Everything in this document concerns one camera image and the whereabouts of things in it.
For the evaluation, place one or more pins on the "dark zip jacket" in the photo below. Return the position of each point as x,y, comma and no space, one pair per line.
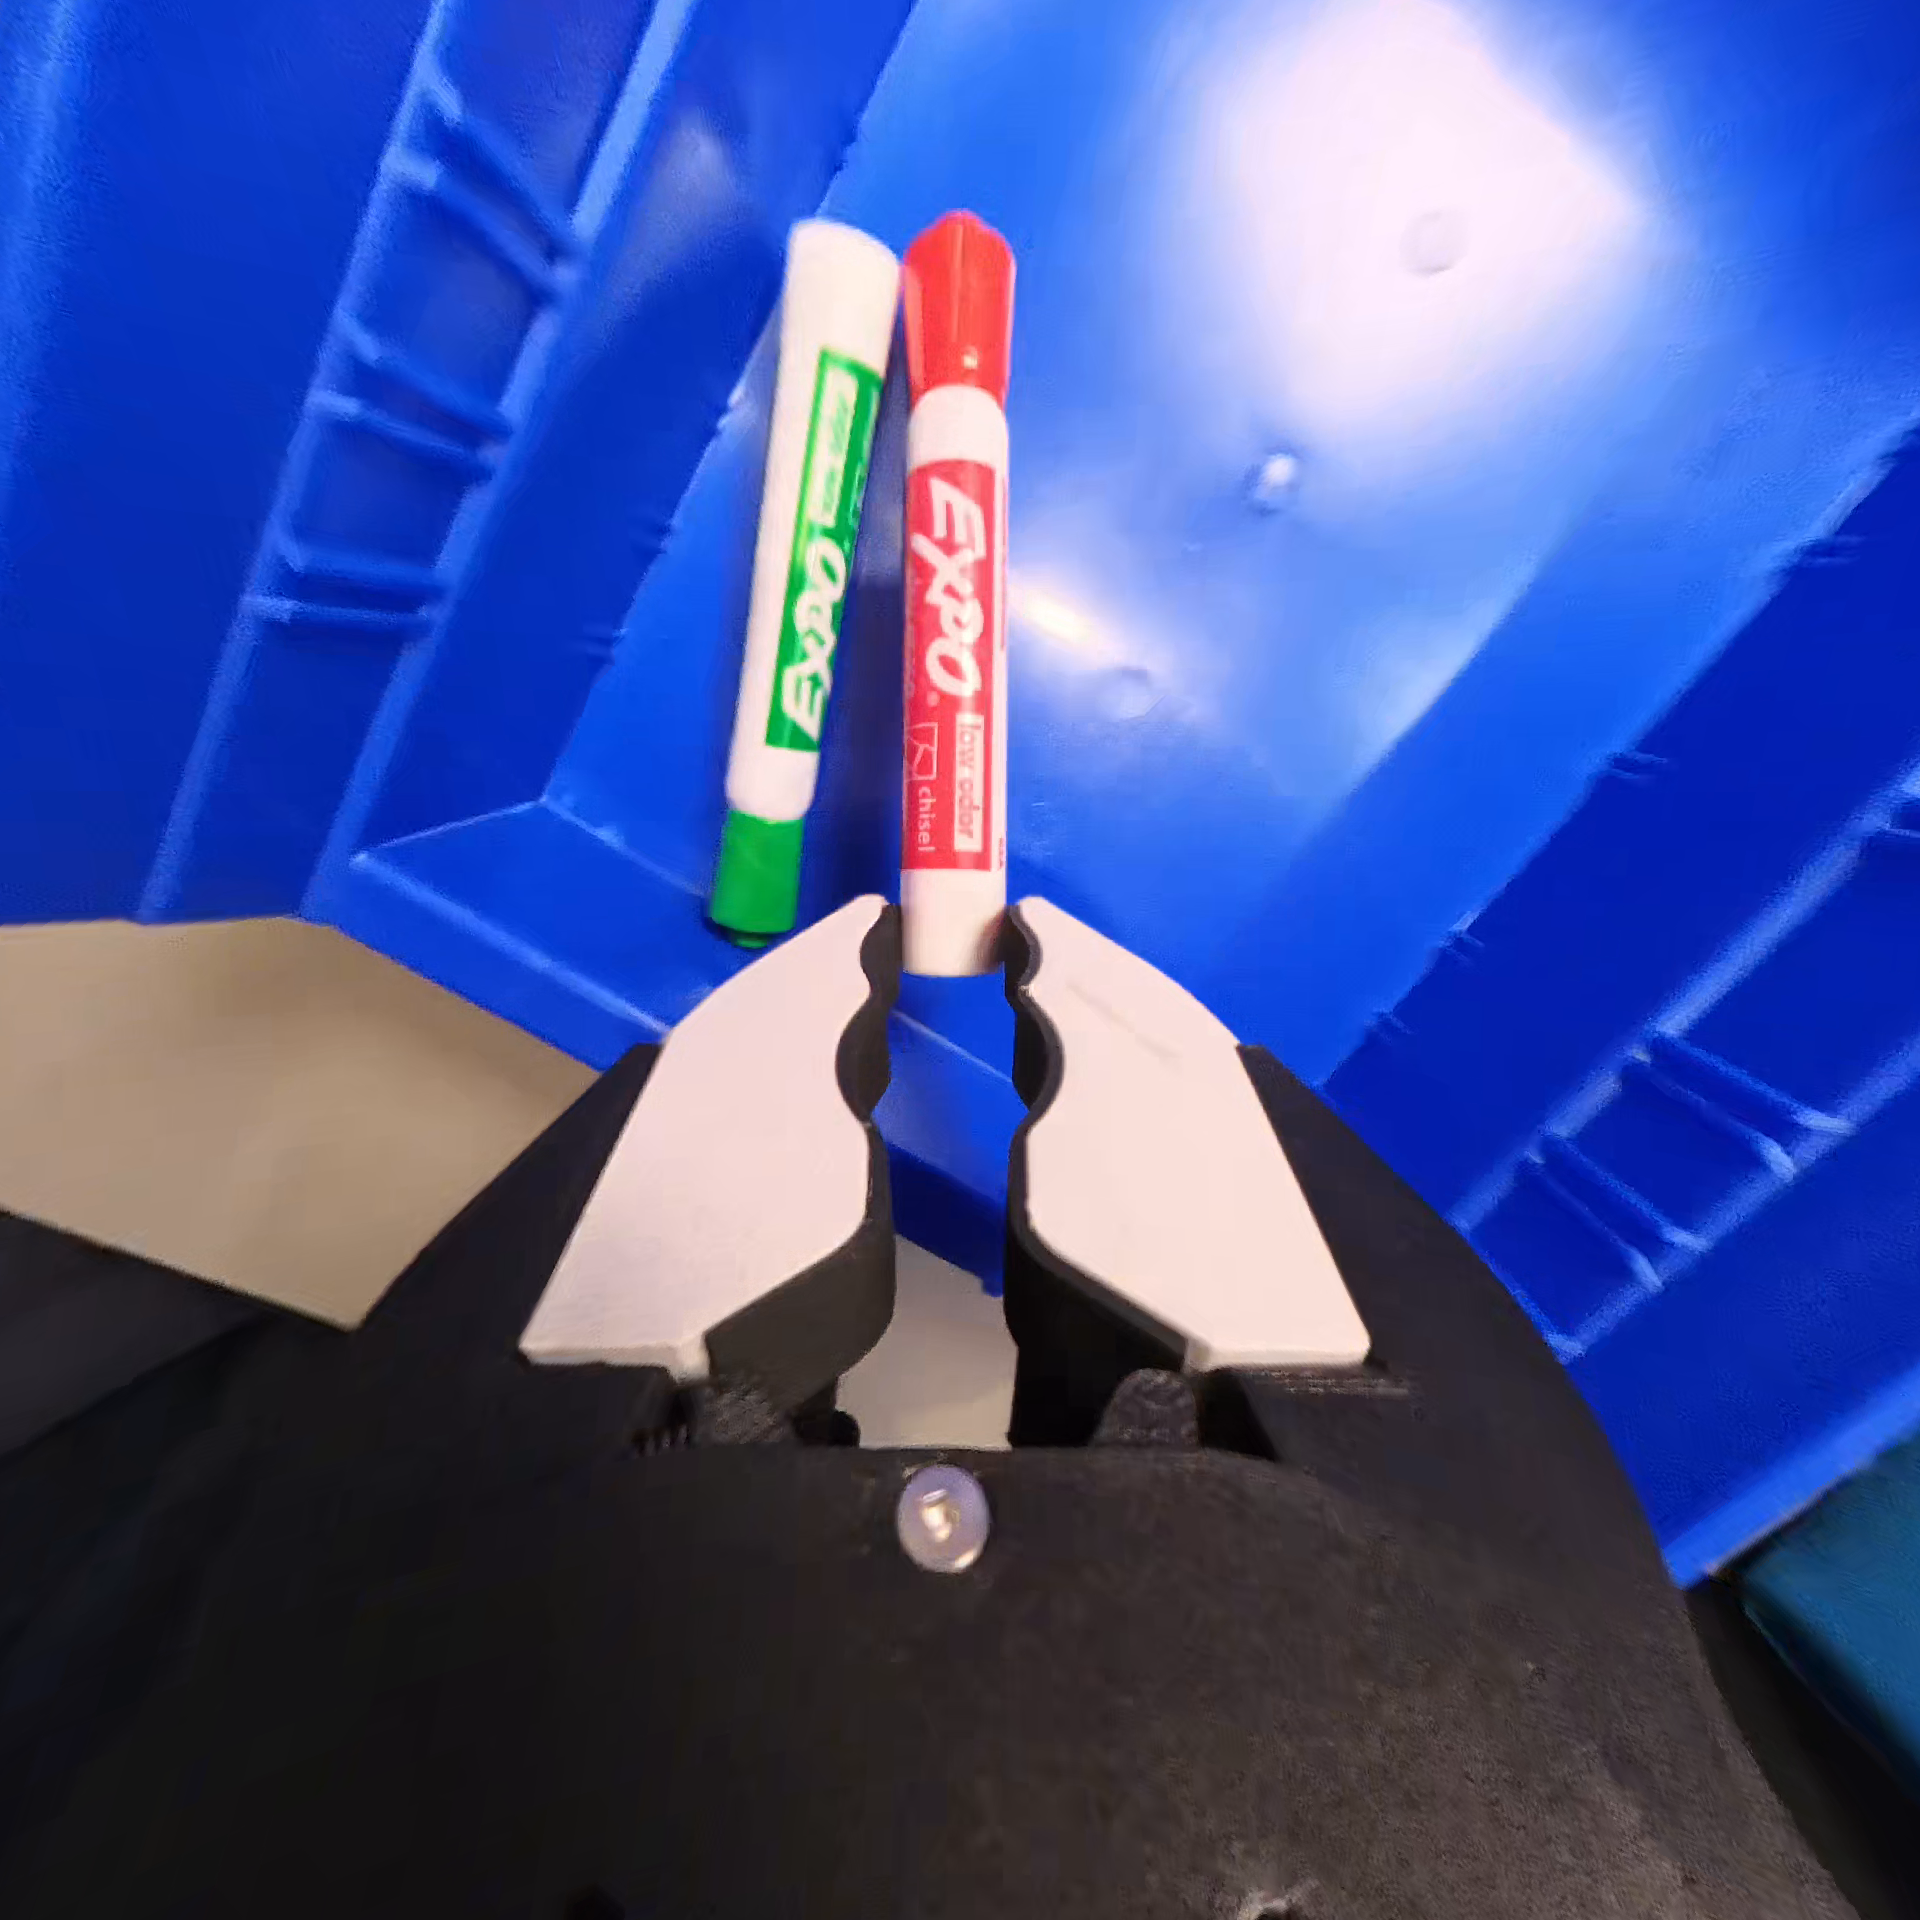
122,1560

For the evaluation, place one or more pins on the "red dry erase marker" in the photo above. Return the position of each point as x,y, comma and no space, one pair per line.
951,603

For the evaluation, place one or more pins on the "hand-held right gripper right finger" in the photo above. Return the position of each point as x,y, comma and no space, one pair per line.
1199,1187

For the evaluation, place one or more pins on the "blue plastic bin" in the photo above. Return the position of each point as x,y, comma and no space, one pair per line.
1441,603

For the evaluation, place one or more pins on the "green dry erase marker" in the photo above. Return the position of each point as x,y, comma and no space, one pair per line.
805,539

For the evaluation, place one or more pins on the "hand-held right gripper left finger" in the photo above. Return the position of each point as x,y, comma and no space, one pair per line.
705,1187

